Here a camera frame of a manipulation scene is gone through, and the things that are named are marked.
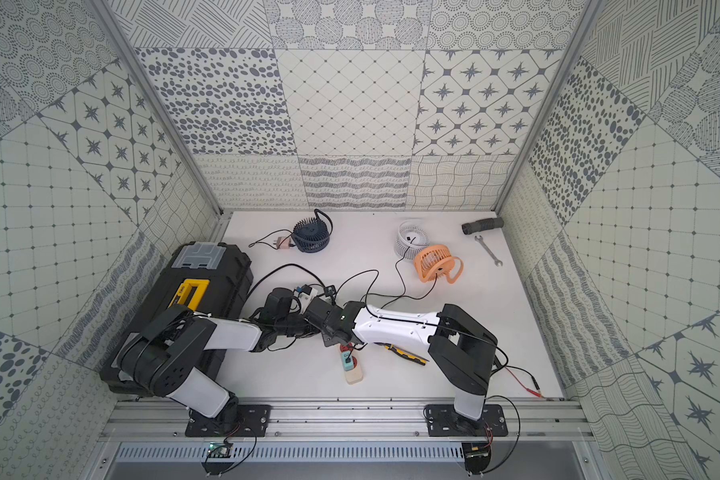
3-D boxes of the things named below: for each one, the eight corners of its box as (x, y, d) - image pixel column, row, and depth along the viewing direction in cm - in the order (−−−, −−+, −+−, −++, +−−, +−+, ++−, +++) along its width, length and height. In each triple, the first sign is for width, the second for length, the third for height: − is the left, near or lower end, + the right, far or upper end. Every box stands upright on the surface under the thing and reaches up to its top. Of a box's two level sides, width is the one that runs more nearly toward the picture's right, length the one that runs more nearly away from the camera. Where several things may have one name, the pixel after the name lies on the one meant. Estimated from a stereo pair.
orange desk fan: (423, 293, 98) (428, 275, 89) (410, 269, 104) (414, 250, 95) (456, 282, 101) (464, 263, 92) (441, 259, 107) (448, 240, 98)
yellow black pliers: (375, 344, 88) (375, 341, 86) (377, 340, 89) (377, 337, 87) (426, 367, 84) (427, 364, 82) (427, 363, 85) (429, 360, 83)
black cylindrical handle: (465, 235, 115) (467, 229, 113) (461, 229, 117) (463, 223, 115) (501, 227, 118) (504, 221, 116) (497, 221, 120) (500, 216, 118)
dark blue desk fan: (308, 258, 107) (305, 248, 102) (288, 238, 113) (285, 227, 108) (341, 237, 113) (339, 226, 108) (321, 218, 120) (319, 207, 115)
